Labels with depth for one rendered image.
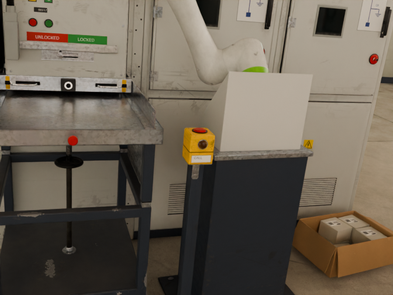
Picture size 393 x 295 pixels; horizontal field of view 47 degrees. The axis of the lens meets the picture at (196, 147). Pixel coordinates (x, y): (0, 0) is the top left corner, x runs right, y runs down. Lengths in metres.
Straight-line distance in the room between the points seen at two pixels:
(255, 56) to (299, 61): 0.67
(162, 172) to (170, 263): 0.46
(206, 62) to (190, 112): 0.49
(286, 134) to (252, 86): 0.26
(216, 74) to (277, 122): 0.33
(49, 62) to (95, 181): 0.69
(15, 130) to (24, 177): 0.82
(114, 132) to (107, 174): 0.81
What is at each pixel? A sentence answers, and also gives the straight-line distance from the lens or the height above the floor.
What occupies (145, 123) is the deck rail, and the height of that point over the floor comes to 0.85.
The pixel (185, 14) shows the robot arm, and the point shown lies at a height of 1.23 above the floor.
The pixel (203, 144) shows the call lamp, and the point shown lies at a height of 0.87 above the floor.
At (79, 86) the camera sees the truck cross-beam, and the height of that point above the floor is 0.89.
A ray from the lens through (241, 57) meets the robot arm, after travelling 1.86.
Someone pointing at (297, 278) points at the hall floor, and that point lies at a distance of 2.42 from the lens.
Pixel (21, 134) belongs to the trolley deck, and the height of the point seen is 0.83.
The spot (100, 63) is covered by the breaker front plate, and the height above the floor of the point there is 0.99.
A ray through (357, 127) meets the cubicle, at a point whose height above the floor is 0.65.
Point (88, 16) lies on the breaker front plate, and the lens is 1.98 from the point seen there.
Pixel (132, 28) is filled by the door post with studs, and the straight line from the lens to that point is 2.20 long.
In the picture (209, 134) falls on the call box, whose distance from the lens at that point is 1.39.
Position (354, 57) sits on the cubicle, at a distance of 2.67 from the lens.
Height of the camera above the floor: 1.31
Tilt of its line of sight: 19 degrees down
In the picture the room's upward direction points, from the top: 5 degrees clockwise
